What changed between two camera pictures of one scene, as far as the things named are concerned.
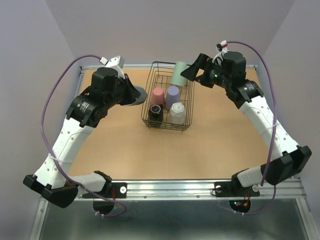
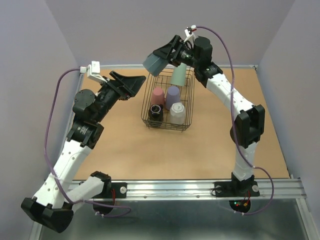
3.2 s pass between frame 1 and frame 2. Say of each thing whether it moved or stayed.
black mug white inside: stayed
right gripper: moved
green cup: stayed
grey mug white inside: moved
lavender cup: stayed
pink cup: stayed
